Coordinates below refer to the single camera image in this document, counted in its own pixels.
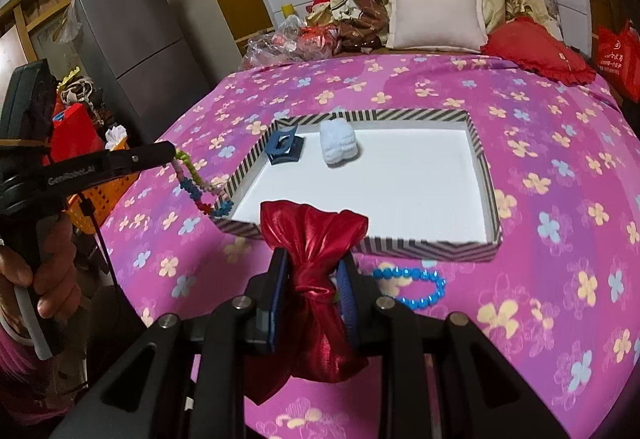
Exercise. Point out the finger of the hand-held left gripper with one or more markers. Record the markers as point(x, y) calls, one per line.
point(145, 156)

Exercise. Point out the white pillow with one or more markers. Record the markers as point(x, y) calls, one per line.
point(435, 16)

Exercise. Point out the dark blue hair claw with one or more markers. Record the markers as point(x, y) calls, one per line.
point(284, 146)

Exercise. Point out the red frilled cushion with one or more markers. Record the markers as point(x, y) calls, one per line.
point(535, 49)

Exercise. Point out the red shopping bag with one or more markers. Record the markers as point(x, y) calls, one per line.
point(620, 54)

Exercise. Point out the yellow cup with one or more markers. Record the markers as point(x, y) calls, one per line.
point(287, 11)

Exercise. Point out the patterned cloth bag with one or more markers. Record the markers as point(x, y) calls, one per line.
point(77, 89)

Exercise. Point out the person's left hand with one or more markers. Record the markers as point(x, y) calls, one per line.
point(55, 264)

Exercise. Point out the striped cardboard tray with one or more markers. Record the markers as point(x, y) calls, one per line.
point(425, 179)

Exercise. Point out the red box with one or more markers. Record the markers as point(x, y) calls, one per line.
point(75, 134)

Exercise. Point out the grey refrigerator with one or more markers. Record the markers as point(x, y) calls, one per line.
point(130, 44)

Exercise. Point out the orange plastic basket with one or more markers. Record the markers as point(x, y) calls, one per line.
point(102, 199)

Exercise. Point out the clear plastic bag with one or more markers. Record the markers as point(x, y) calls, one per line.
point(280, 44)

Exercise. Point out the red santa toy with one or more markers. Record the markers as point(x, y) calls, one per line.
point(320, 4)

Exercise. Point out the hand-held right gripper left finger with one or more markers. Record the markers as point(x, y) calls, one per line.
point(278, 301)

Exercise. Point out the red satin bow scrunchie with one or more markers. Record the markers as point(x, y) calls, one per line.
point(310, 239)

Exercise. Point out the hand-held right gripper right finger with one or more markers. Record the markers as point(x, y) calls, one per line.
point(348, 306)

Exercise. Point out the white fluffy scrunchie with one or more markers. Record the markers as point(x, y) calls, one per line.
point(340, 144)

